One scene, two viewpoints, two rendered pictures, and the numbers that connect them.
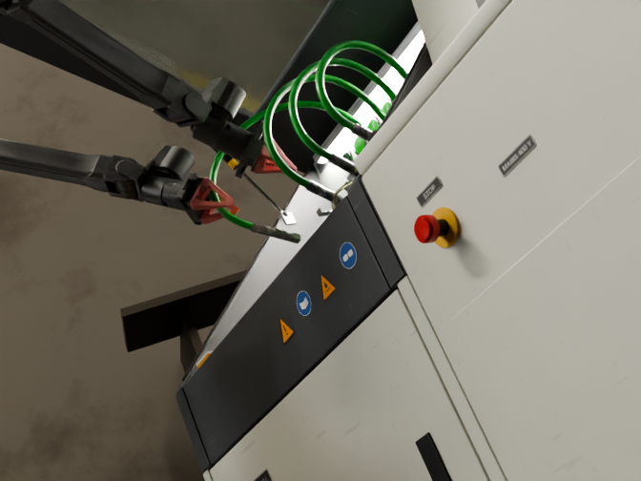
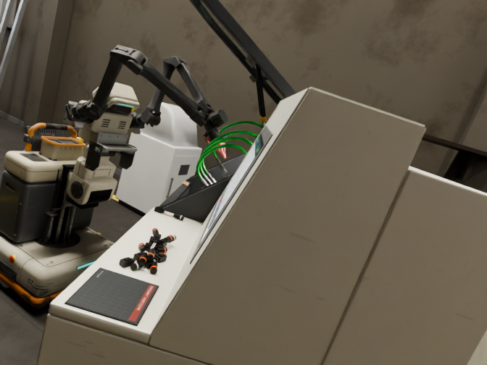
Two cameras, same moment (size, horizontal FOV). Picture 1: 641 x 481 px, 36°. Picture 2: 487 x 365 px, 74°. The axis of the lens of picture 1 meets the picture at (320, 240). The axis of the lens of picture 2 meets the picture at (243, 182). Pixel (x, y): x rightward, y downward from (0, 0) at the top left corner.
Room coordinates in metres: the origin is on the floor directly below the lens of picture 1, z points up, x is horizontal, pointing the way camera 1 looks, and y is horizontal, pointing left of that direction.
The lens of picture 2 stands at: (0.45, -1.15, 1.48)
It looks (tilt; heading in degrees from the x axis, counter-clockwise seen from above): 12 degrees down; 39
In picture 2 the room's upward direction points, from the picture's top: 19 degrees clockwise
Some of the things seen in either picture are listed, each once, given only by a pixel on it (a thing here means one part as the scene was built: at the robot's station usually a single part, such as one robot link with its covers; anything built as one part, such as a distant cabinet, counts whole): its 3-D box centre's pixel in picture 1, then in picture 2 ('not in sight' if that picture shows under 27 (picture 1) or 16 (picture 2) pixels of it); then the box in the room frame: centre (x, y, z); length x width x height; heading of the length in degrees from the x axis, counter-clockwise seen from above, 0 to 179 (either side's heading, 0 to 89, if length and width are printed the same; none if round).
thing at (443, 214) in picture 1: (433, 228); not in sight; (1.15, -0.14, 0.80); 0.05 x 0.04 x 0.05; 41
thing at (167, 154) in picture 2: not in sight; (164, 159); (2.67, 1.90, 0.63); 0.64 x 0.55 x 1.27; 108
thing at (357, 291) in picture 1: (280, 344); (172, 207); (1.51, 0.13, 0.87); 0.62 x 0.04 x 0.16; 41
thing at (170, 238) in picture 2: not in sight; (151, 246); (1.02, -0.42, 1.01); 0.23 x 0.11 x 0.06; 41
